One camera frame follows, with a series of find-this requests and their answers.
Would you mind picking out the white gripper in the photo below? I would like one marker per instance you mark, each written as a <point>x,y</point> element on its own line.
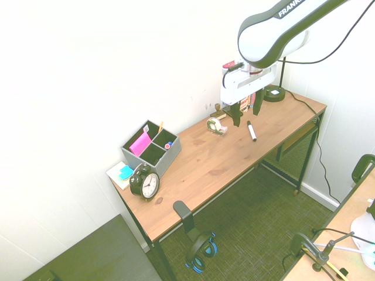
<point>234,85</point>

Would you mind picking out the white marker black cap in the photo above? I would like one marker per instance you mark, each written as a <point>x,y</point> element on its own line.
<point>251,131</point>

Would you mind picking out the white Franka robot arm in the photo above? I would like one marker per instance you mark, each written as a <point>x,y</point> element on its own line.
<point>263,38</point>

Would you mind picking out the grey desk organizer holder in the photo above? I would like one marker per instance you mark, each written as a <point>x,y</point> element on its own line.
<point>167,159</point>

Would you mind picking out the patterned spine book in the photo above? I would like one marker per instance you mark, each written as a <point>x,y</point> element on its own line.
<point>245,106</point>

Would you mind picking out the red spine book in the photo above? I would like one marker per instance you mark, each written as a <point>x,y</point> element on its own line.
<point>251,100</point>

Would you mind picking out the black desk lamp base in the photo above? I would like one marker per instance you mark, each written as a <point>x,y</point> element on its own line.
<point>274,95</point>

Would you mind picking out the clear tape dispenser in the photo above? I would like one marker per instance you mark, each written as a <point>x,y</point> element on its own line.
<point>216,125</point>

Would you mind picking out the orange pencil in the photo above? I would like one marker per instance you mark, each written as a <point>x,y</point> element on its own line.
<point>160,127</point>

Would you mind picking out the small printed paper tag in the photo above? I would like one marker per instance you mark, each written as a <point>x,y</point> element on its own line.
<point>146,128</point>

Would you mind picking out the pink lined sticky notes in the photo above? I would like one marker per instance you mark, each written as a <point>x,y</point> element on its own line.
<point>140,144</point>

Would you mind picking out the black headphone hook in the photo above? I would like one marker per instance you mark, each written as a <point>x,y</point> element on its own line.
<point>183,212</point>

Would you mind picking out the black twin bell alarm clock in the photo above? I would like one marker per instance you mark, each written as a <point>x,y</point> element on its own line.
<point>149,184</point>

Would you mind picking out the black table clamp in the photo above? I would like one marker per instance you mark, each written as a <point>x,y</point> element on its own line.
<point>359,168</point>

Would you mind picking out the blue sticky note pack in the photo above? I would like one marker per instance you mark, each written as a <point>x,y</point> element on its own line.
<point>126,169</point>

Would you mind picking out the black blue headphones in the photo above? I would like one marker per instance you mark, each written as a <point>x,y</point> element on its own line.
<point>199,244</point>

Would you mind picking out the black metal screw clamp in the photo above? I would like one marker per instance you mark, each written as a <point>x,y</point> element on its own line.
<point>301,243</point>

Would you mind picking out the light wooden side table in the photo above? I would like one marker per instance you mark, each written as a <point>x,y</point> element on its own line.
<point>345,216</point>

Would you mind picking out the white notepad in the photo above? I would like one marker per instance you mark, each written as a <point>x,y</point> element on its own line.
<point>114,172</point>

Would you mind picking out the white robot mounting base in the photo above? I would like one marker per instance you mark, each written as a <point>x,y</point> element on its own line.
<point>363,228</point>

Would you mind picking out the white green power strip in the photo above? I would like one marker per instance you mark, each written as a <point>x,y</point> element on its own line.
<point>369,254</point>

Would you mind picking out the dark flat cabinet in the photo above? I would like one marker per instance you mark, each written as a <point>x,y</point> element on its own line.
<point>88,251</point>

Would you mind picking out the wooden desk black frame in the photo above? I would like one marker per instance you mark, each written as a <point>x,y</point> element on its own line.
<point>222,164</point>

